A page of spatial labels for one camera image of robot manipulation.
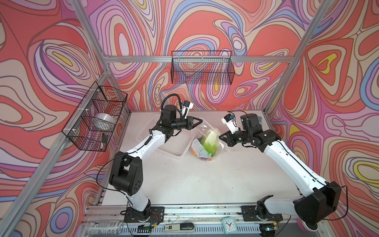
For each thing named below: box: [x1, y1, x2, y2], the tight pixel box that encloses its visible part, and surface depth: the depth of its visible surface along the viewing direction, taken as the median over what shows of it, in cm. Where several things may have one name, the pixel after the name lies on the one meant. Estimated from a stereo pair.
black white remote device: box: [163, 222, 195, 234], surface depth 69 cm
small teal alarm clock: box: [222, 216, 238, 235], surface depth 70 cm
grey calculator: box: [257, 116, 263, 127], surface depth 117 cm
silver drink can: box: [85, 220, 123, 236], surface depth 68 cm
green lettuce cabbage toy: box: [200, 129, 221, 158], surface depth 82 cm
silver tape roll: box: [92, 113, 116, 130], surface depth 73 cm
